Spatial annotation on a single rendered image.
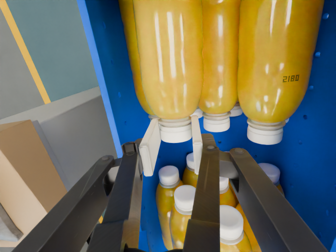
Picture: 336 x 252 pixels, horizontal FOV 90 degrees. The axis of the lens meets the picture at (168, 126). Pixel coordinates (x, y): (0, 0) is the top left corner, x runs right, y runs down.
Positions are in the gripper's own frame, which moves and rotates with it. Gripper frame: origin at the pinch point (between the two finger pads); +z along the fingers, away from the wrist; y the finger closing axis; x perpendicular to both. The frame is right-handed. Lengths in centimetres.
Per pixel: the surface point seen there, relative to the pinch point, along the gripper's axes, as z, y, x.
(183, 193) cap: 5.5, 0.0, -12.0
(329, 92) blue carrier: 7.3, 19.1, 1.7
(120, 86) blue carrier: 8.2, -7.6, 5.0
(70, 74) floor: 115, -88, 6
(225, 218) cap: 0.7, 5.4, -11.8
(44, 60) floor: 115, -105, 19
